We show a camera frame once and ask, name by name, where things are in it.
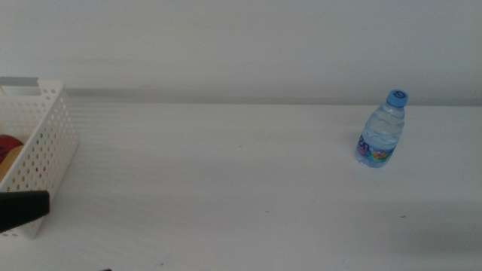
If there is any yellow juice bottle green label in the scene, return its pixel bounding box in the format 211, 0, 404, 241
0, 145, 26, 182

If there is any red cola can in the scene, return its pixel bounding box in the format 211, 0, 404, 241
0, 134, 25, 163

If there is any clear water bottle blue cap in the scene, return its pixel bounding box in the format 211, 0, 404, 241
355, 89, 410, 169

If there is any white perforated plastic basket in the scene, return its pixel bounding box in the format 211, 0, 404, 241
0, 77, 80, 240

